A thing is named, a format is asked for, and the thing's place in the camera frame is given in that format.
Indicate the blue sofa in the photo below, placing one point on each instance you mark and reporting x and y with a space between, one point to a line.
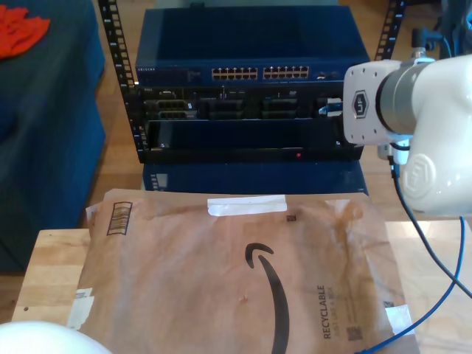
44 147

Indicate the blue flat network device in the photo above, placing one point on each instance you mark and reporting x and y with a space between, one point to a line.
258 178

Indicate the black server rack frame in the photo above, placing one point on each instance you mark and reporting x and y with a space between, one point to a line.
118 48

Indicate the white tape strip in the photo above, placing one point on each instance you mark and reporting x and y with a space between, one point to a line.
247 204

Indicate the white paper label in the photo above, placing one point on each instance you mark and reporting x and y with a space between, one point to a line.
81 313
400 319

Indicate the orange cloth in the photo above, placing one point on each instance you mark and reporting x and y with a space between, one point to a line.
18 29

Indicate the brown paper mailer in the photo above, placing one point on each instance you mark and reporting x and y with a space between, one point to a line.
184 280

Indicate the black rack server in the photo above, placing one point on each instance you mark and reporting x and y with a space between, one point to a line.
239 107

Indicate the blue network switch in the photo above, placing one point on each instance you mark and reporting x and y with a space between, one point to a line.
239 37

